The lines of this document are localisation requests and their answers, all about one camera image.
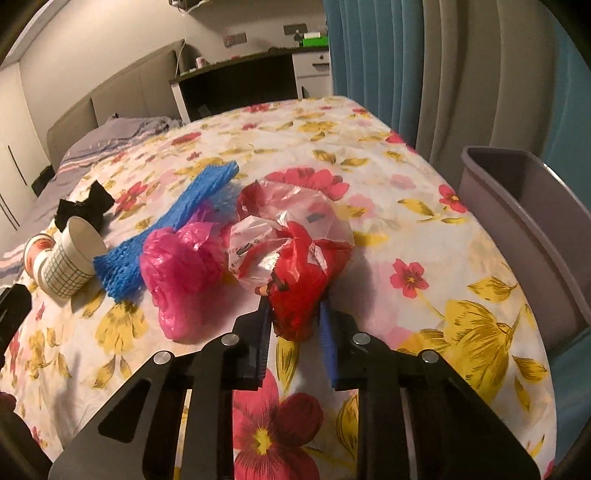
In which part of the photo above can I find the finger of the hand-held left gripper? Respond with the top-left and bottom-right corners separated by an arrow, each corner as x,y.
0,284 -> 33,356

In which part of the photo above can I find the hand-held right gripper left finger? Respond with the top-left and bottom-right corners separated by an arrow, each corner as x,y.
48,298 -> 273,480

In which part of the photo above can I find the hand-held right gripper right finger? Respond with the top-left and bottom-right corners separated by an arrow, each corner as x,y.
318,299 -> 541,480

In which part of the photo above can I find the orange print paper cup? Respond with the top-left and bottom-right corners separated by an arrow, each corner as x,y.
23,234 -> 58,280

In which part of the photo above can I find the grid print paper cup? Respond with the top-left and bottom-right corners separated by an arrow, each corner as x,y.
37,216 -> 108,301

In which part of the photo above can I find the clear red print plastic bag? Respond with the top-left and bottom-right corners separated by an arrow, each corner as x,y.
229,180 -> 354,291

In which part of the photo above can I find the pink plastic bag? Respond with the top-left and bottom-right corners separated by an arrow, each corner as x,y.
140,222 -> 232,342

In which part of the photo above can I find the small black bag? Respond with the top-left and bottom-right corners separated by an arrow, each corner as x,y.
55,181 -> 115,230

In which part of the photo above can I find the blue foam net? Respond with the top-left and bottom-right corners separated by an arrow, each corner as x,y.
93,160 -> 241,302

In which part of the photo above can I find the grey purple plastic bin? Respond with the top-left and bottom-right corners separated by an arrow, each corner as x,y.
457,145 -> 591,344

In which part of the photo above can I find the dark bedside object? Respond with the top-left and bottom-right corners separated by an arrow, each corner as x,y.
33,166 -> 57,195

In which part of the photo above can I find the beige wardrobe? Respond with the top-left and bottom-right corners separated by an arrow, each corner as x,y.
0,65 -> 52,259

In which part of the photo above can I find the grey striped blanket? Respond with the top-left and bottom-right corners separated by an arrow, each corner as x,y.
53,117 -> 183,185

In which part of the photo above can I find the grey padded headboard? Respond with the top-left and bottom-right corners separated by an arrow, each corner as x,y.
46,39 -> 185,162

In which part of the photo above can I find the dark top desk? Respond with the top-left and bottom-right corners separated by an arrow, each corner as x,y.
168,47 -> 332,123

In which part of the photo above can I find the white drawer cabinet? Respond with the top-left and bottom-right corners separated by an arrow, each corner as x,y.
294,50 -> 332,100

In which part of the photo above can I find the grey curtain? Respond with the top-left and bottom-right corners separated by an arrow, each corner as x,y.
413,0 -> 557,164

